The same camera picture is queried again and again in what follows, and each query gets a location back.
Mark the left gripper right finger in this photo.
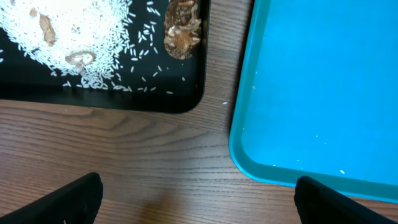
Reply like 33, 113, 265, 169
294, 176, 397, 224

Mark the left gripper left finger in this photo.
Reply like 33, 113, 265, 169
1, 172, 103, 224

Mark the brown food scrap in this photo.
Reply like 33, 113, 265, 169
164, 0, 201, 60

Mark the teal serving tray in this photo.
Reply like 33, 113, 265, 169
229, 0, 397, 203

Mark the black plastic tray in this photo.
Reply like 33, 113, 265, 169
1, 0, 211, 113

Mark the cooked rice pile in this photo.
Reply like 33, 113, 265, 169
0, 0, 175, 94

